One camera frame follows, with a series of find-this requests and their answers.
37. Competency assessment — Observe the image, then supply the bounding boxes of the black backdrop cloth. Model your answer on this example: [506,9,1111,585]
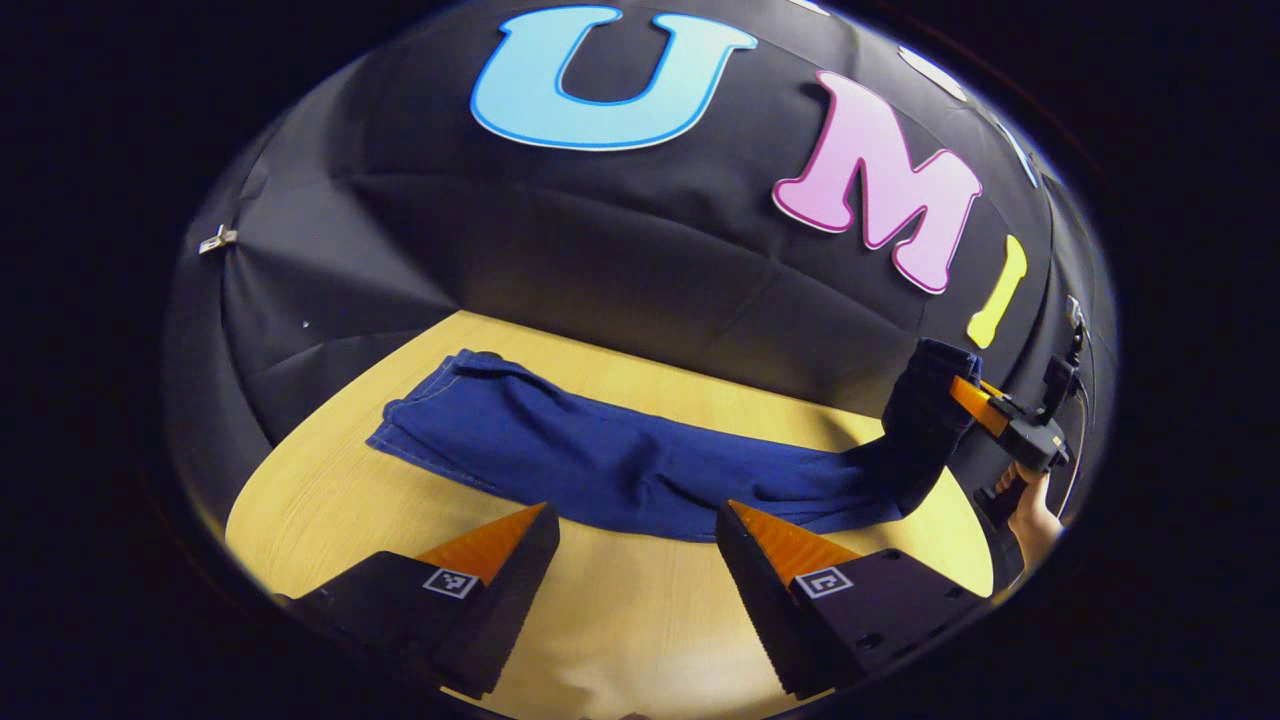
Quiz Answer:
[165,0,1116,541]

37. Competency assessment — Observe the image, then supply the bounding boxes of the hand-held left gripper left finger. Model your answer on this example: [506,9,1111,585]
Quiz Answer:
[272,502,562,701]

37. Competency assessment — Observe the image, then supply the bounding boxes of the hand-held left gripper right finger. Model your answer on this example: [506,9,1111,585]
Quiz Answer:
[715,500,991,700]

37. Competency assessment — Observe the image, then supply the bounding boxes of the blue denim jeans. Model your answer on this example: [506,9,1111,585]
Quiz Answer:
[366,338,986,544]

